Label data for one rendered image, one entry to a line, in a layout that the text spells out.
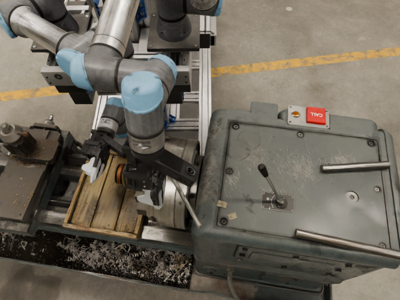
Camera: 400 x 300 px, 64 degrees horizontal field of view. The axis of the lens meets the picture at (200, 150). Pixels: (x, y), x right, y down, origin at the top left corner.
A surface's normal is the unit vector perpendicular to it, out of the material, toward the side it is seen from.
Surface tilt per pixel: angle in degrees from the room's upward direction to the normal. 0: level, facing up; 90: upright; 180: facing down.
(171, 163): 34
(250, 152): 0
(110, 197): 0
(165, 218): 70
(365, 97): 0
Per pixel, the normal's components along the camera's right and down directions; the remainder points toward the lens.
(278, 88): -0.02, -0.48
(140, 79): 0.04, -0.75
